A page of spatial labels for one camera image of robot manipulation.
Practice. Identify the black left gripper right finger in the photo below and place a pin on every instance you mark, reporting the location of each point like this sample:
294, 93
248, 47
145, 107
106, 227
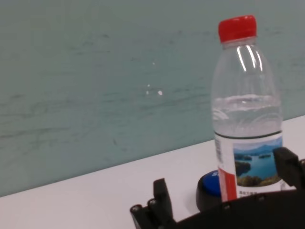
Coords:
289, 169

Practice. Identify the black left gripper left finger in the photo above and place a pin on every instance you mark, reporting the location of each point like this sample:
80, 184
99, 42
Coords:
157, 210

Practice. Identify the blue push button black base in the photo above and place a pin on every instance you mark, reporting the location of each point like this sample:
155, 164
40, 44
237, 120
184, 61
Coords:
210, 188

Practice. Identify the clear water bottle red cap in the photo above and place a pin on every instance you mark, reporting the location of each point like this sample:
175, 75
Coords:
245, 114

